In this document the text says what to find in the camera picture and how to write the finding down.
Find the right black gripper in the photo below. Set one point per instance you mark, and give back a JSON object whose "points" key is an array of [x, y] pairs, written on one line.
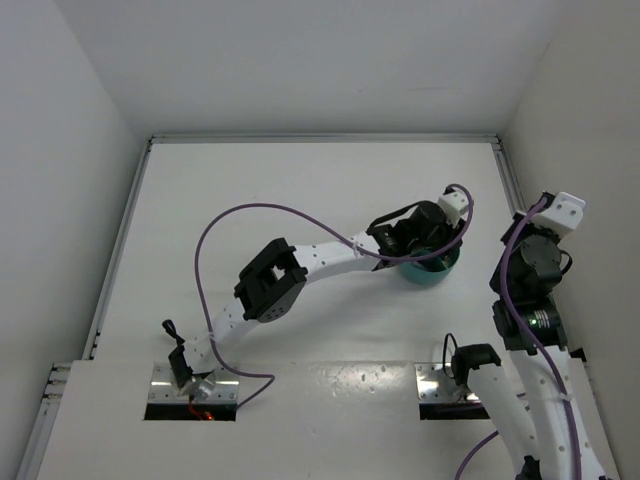
{"points": [[532, 225]]}

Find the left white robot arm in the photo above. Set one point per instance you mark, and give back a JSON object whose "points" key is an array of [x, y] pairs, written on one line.
{"points": [[271, 282]]}

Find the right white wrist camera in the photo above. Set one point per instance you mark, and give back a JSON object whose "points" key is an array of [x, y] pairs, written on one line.
{"points": [[562, 213]]}

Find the teal round divided container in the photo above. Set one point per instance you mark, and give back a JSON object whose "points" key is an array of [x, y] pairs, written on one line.
{"points": [[430, 273]]}

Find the metal base plate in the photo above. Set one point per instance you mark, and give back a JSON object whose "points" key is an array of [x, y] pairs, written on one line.
{"points": [[217, 387], [434, 386]]}

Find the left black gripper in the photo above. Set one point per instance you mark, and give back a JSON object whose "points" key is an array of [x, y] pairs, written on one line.
{"points": [[449, 233]]}

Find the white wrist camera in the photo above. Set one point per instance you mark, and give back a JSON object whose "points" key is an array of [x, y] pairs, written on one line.
{"points": [[562, 213], [454, 205]]}

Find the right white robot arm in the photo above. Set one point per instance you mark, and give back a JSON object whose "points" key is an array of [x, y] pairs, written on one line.
{"points": [[543, 432]]}

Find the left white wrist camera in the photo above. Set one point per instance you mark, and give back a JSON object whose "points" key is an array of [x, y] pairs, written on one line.
{"points": [[454, 205]]}

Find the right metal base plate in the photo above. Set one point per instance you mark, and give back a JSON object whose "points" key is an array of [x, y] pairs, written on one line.
{"points": [[434, 386]]}

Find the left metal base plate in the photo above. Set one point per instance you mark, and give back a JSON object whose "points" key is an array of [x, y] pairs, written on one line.
{"points": [[217, 387]]}

